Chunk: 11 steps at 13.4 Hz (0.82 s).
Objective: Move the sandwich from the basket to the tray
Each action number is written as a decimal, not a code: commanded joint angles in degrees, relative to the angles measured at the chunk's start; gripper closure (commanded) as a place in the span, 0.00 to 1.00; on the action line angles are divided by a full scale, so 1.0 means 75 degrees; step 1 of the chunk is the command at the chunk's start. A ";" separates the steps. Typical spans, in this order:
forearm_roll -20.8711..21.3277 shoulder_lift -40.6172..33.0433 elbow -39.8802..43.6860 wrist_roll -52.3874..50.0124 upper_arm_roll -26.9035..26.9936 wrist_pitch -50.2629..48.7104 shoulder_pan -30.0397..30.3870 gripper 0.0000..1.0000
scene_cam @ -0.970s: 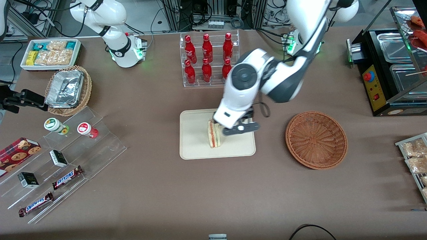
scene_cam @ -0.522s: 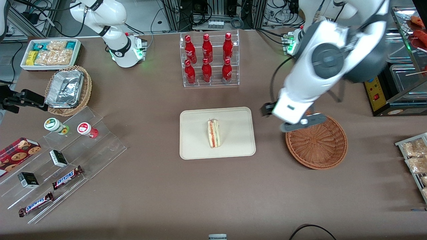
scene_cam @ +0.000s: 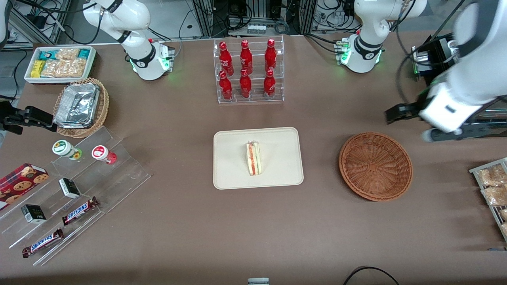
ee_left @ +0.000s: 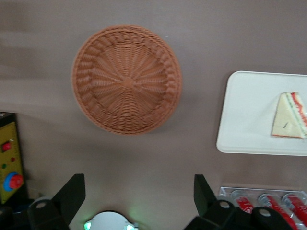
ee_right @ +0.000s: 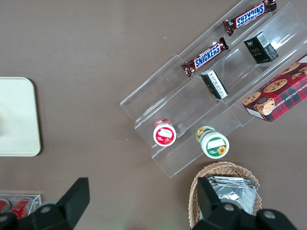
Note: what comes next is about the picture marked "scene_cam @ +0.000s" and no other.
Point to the small black carton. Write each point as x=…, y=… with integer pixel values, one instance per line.
x=33, y=213
x=69, y=188

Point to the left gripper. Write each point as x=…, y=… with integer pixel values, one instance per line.
x=412, y=107

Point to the round brown wicker basket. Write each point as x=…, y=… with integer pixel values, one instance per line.
x=374, y=166

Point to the clear bag of crackers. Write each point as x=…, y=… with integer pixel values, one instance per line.
x=67, y=54
x=53, y=69
x=75, y=68

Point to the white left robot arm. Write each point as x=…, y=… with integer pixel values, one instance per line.
x=475, y=79

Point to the snickers chocolate bar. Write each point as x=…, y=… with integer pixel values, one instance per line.
x=79, y=211
x=42, y=242

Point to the oval light wicker basket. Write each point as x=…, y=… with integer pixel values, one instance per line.
x=103, y=107

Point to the small grey device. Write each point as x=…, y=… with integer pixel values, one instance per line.
x=258, y=281

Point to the white power strip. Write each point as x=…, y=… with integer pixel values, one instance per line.
x=256, y=29

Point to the triangular sandwich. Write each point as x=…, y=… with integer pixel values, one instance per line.
x=253, y=158

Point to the beige plastic tray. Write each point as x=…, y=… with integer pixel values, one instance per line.
x=229, y=158

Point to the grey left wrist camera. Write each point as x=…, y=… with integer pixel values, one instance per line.
x=439, y=135

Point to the clear acrylic bottle rack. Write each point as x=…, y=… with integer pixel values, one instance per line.
x=255, y=95

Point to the stack of foil trays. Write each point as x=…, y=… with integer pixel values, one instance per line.
x=77, y=105

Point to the green lid yogurt cup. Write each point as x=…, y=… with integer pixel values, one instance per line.
x=63, y=148

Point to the black food warmer appliance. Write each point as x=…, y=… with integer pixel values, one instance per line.
x=435, y=51

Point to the clear bag of pastries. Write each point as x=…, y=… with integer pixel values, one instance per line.
x=493, y=176
x=495, y=196

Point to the tray of snack bags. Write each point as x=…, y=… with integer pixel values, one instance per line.
x=477, y=171

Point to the teal snack packet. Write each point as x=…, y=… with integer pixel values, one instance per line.
x=84, y=53
x=47, y=54

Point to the red cola bottle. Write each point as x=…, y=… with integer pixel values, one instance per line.
x=270, y=57
x=269, y=86
x=225, y=88
x=245, y=86
x=246, y=59
x=225, y=59

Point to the white rectangular snack bin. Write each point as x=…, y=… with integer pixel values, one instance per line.
x=29, y=79

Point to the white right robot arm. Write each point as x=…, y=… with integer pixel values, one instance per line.
x=138, y=47

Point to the red cookie box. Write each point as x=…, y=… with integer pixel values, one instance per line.
x=20, y=184

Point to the clear acrylic stepped display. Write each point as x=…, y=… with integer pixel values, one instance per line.
x=119, y=178

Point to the yellow snack packet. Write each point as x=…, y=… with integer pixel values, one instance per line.
x=38, y=69

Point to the red lid yogurt cup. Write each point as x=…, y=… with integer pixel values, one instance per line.
x=101, y=152

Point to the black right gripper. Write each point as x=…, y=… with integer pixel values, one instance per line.
x=16, y=117

